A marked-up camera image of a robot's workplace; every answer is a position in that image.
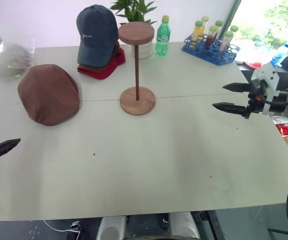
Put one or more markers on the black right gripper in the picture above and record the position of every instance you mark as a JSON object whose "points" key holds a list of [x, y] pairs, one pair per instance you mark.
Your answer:
{"points": [[255, 102]]}

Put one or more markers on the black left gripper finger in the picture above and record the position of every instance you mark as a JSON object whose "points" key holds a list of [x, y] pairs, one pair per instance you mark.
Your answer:
{"points": [[1, 148]]}

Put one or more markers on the wooden hat stand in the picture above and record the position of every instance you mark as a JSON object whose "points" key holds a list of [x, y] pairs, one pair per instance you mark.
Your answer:
{"points": [[137, 32]]}

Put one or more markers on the red flat object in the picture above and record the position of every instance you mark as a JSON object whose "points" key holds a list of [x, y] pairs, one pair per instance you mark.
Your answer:
{"points": [[253, 65]]}

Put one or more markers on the blue test tube rack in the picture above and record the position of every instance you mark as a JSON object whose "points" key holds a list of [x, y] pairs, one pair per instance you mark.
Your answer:
{"points": [[209, 53]]}

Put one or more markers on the green-capped tube brown contents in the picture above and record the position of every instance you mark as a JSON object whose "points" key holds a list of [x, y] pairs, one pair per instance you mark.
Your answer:
{"points": [[226, 41]]}

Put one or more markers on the green-capped tube dark red contents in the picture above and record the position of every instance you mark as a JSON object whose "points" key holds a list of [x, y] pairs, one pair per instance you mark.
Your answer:
{"points": [[211, 36]]}

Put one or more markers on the blue and white bottle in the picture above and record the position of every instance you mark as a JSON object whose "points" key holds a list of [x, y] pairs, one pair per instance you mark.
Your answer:
{"points": [[281, 53]]}

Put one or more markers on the red and yellow clutter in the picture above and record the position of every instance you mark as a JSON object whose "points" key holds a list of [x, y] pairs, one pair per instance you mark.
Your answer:
{"points": [[287, 136]]}

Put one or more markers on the brown flat cap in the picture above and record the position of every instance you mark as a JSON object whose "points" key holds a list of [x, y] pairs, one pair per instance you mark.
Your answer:
{"points": [[49, 95]]}

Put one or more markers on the clear plastic bag white contents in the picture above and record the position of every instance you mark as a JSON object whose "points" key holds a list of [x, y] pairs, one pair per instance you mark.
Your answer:
{"points": [[9, 60]]}

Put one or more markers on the green-capped tube yellow contents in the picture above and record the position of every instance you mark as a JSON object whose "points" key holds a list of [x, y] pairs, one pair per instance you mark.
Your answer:
{"points": [[197, 31]]}

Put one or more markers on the green-capped tube pale contents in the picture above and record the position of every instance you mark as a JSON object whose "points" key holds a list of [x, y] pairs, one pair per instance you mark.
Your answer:
{"points": [[205, 20]]}

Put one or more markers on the green plastic bottle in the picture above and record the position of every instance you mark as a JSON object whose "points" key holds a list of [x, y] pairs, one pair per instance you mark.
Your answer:
{"points": [[163, 37]]}

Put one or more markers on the white round container stack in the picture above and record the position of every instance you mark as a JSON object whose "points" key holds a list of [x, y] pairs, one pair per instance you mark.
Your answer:
{"points": [[145, 50]]}

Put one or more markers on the brown baseball cap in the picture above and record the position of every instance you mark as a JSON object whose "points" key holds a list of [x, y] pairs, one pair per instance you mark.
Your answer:
{"points": [[116, 48]]}

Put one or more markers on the red baseball cap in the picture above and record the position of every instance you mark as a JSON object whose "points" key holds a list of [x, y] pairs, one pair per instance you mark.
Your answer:
{"points": [[109, 70]]}

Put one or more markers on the green leafy plant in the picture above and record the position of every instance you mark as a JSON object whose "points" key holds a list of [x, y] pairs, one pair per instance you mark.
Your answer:
{"points": [[134, 10]]}

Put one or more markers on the blue denim baseball cap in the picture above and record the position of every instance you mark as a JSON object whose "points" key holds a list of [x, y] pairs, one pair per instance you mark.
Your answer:
{"points": [[96, 37]]}

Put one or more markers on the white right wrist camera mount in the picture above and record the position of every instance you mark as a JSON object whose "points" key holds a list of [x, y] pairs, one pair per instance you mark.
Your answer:
{"points": [[266, 75]]}

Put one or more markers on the black table frame leg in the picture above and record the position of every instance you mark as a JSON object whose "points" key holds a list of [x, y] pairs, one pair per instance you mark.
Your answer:
{"points": [[212, 225]]}

